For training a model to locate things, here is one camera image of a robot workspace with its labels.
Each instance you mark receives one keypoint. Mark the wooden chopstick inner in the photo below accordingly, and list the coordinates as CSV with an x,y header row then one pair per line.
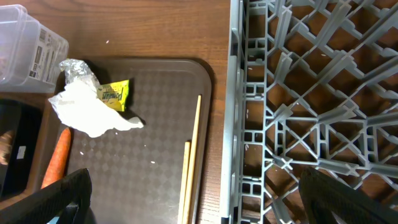
x,y
186,156

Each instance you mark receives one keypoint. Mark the yellow green snack packet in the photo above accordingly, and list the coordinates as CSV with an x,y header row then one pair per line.
x,y
114,94

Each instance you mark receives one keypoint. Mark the white crumpled napkin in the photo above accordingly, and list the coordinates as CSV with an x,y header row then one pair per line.
x,y
79,108

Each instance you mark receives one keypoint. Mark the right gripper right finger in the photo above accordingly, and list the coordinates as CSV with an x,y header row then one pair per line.
x,y
325,198

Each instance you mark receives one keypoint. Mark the clear plastic bin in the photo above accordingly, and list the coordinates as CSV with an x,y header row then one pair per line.
x,y
30,52

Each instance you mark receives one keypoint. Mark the brown mushroom food scrap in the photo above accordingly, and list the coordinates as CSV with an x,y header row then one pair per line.
x,y
7,140

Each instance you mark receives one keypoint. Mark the brown serving tray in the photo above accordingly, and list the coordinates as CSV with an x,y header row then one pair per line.
x,y
136,174

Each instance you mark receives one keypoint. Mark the wooden chopstick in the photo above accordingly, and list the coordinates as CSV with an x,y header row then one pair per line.
x,y
191,165
186,156

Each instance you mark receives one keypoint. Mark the black plastic tray bin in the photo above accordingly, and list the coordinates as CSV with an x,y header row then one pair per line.
x,y
25,120

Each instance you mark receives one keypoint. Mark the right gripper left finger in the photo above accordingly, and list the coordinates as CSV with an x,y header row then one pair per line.
x,y
68,199

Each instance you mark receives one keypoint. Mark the grey dishwasher rack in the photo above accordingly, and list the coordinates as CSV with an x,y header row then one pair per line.
x,y
310,83

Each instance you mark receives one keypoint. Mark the wooden chopstick outer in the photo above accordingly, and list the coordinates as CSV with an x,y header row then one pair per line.
x,y
191,165

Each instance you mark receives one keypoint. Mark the crumpled foil wrapper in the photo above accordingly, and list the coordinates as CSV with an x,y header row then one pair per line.
x,y
78,70

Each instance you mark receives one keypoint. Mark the orange carrot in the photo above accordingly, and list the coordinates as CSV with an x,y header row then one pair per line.
x,y
57,164

